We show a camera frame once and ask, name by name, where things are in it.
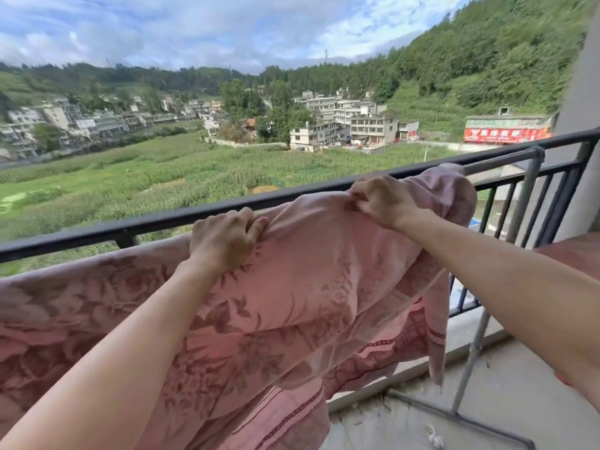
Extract person's right hand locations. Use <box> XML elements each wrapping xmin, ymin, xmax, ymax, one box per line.
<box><xmin>346</xmin><ymin>175</ymin><xmax>425</xmax><ymax>233</ymax></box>

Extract person's left hand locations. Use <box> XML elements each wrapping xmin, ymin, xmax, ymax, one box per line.
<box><xmin>189</xmin><ymin>206</ymin><xmax>271</xmax><ymax>273</ymax></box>

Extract pink patterned bed sheet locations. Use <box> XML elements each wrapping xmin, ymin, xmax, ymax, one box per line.
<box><xmin>0</xmin><ymin>162</ymin><xmax>478</xmax><ymax>450</ymax></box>

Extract black metal balcony railing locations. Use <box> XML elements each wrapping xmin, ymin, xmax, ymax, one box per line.
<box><xmin>0</xmin><ymin>127</ymin><xmax>600</xmax><ymax>319</ymax></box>

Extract person's left forearm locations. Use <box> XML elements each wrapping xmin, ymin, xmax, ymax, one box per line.
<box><xmin>0</xmin><ymin>259</ymin><xmax>226</xmax><ymax>450</ymax></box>

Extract person's right forearm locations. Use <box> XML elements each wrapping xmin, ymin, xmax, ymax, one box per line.
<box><xmin>398</xmin><ymin>208</ymin><xmax>600</xmax><ymax>413</ymax></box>

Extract grey metal pipe drying rack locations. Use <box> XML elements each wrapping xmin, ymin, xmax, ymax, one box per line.
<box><xmin>386</xmin><ymin>146</ymin><xmax>547</xmax><ymax>450</ymax></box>

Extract white multi-storey buildings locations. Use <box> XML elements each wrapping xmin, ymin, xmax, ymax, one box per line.
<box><xmin>289</xmin><ymin>88</ymin><xmax>421</xmax><ymax>153</ymax></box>

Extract red billboard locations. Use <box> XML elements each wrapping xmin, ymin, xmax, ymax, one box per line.
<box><xmin>462</xmin><ymin>114</ymin><xmax>556</xmax><ymax>145</ymax></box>

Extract cluster of village houses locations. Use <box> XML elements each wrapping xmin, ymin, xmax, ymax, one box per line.
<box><xmin>0</xmin><ymin>96</ymin><xmax>226</xmax><ymax>160</ymax></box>

